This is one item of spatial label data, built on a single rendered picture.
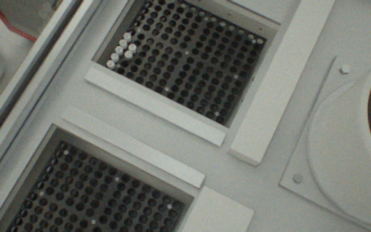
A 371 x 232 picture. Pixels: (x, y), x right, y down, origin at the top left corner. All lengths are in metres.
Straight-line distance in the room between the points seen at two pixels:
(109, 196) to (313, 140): 0.32
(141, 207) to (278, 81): 0.28
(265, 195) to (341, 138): 0.15
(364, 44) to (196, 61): 0.27
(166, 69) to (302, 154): 0.26
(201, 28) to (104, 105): 0.22
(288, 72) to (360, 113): 0.18
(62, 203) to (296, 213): 0.35
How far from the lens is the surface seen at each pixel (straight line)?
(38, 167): 0.79
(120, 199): 0.69
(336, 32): 0.76
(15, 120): 0.65
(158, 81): 0.73
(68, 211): 0.70
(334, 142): 0.59
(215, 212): 0.63
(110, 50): 0.83
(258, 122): 0.63
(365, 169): 0.54
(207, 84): 0.73
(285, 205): 0.66
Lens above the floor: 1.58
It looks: 74 degrees down
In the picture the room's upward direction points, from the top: 6 degrees clockwise
